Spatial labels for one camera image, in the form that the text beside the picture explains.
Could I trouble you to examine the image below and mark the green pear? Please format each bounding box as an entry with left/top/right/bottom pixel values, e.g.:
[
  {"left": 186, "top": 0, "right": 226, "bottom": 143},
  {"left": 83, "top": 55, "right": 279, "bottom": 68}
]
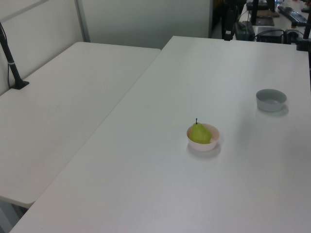
[{"left": 189, "top": 118, "right": 212, "bottom": 145}]

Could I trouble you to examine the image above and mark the pink bowl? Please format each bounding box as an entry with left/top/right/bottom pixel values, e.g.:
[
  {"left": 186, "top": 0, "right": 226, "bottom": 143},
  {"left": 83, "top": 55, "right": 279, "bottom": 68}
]
[{"left": 186, "top": 123, "right": 220, "bottom": 152}]

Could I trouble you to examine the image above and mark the grey bowl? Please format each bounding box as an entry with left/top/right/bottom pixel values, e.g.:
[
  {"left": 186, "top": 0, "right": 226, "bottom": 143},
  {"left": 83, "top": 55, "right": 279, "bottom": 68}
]
[{"left": 255, "top": 88, "right": 287, "bottom": 113}]

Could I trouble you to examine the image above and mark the dark device with green part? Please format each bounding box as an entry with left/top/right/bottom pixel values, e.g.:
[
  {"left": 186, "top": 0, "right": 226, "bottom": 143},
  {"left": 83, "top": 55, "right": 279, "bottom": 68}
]
[{"left": 234, "top": 21, "right": 256, "bottom": 41}]

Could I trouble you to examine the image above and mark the black box device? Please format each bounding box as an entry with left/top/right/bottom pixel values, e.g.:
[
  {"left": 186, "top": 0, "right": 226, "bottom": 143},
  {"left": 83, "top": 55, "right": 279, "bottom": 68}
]
[{"left": 257, "top": 27, "right": 285, "bottom": 44}]

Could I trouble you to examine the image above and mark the black monitor stand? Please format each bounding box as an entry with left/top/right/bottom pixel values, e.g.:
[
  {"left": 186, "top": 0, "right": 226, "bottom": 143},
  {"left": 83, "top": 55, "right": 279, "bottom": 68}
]
[{"left": 251, "top": 0, "right": 275, "bottom": 26}]

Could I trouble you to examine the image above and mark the black clamp pole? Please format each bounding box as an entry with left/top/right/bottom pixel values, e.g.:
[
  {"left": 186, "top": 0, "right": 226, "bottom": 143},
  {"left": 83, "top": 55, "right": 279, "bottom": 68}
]
[{"left": 295, "top": 16, "right": 311, "bottom": 52}]

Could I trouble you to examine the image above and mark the black keyboard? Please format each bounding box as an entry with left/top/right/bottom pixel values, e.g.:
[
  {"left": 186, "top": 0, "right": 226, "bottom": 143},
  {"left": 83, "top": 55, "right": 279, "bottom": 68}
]
[{"left": 277, "top": 5, "right": 308, "bottom": 25}]

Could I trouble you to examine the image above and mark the grey metal partition post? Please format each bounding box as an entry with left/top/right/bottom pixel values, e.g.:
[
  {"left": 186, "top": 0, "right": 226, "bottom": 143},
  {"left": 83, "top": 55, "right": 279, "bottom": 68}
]
[{"left": 74, "top": 0, "right": 91, "bottom": 43}]

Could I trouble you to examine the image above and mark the black tripod stand post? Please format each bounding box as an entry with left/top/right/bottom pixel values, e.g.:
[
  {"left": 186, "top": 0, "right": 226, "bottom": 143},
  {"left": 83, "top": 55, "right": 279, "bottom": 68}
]
[{"left": 221, "top": 0, "right": 238, "bottom": 41}]

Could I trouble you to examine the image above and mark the black camera stand pole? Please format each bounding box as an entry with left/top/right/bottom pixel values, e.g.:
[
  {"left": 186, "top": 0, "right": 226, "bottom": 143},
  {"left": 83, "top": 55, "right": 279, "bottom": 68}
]
[{"left": 0, "top": 21, "right": 30, "bottom": 91}]

